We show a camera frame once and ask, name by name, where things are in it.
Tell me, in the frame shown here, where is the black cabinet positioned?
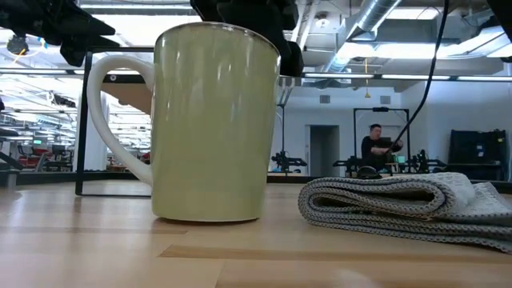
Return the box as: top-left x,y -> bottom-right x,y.
447,129 -> 509,181

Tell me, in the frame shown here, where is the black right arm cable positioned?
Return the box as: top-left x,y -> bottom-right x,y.
394,0 -> 451,150

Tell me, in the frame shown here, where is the yellow hanging cord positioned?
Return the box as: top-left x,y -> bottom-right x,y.
363,58 -> 371,99

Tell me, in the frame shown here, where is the grey folded knitted cloth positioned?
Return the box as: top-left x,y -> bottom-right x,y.
298,171 -> 512,255

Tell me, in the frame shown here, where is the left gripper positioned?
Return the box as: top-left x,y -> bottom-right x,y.
0,0 -> 121,68

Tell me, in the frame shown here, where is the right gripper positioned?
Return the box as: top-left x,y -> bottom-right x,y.
190,0 -> 305,78

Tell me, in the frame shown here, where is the black metal stand frame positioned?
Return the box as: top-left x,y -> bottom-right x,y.
353,106 -> 411,173

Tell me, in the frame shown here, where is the person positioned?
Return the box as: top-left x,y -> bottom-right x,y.
361,123 -> 404,174

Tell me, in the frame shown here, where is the large pale green mug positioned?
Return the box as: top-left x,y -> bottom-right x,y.
86,22 -> 282,223

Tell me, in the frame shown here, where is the white square pillar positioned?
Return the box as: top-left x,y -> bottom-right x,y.
86,95 -> 110,172

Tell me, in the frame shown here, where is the grey doorway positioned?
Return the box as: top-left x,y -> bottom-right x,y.
306,124 -> 341,177

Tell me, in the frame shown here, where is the wooden shelf black metal frame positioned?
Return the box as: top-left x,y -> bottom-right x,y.
74,46 -> 155,198

